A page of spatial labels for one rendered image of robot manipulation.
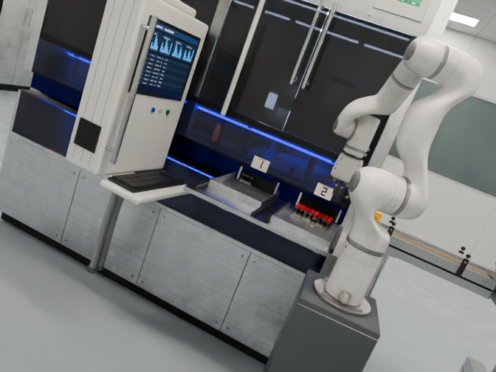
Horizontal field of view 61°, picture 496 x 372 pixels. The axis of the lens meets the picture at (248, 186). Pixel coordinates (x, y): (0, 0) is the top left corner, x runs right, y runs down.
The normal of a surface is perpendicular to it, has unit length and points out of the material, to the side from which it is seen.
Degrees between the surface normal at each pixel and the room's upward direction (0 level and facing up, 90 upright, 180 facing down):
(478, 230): 90
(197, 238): 90
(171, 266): 90
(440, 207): 90
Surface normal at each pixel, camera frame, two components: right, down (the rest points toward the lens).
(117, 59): -0.39, 0.09
